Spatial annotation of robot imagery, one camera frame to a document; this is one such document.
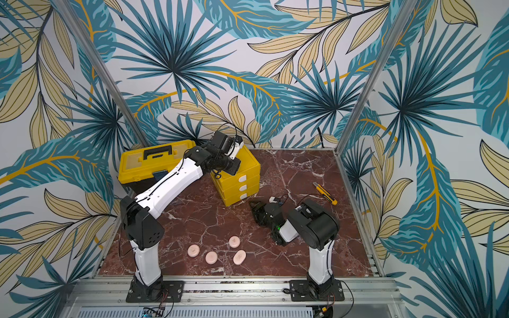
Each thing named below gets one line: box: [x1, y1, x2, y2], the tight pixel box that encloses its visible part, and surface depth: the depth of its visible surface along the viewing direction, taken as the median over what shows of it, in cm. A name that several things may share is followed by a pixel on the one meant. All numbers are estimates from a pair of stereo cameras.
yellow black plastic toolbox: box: [117, 139, 197, 194], surface depth 93 cm
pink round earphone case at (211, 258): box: [204, 251, 219, 265], surface depth 82 cm
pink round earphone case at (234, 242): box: [228, 235, 241, 249], surface depth 86 cm
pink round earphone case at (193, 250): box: [186, 243, 201, 258], surface depth 83 cm
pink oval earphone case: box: [232, 249, 247, 265], surface depth 81 cm
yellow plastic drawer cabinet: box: [210, 144, 262, 207], surface depth 87 cm
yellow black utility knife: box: [312, 181, 339, 206], surface depth 102 cm
